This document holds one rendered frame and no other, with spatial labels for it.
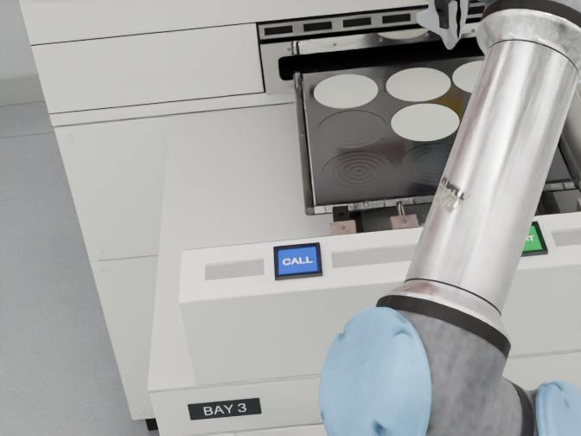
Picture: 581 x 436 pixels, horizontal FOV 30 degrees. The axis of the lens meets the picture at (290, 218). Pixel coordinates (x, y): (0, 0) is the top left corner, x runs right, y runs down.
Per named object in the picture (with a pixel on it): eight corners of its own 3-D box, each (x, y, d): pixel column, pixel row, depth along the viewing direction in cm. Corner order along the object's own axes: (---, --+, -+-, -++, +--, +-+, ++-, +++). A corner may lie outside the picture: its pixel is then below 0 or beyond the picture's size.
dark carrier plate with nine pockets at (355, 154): (303, 76, 174) (303, 73, 173) (517, 54, 173) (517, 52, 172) (316, 207, 146) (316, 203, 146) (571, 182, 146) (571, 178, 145)
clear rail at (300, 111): (292, 77, 175) (291, 69, 174) (301, 76, 175) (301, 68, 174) (304, 218, 146) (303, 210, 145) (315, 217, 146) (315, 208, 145)
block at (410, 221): (391, 233, 143) (390, 214, 141) (416, 230, 143) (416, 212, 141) (398, 272, 137) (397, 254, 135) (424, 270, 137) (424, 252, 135)
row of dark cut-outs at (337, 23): (259, 37, 174) (258, 23, 173) (533, 9, 173) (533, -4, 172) (259, 39, 174) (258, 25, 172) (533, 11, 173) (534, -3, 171)
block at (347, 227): (330, 238, 143) (328, 221, 141) (356, 236, 143) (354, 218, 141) (335, 278, 137) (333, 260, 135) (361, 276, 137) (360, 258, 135)
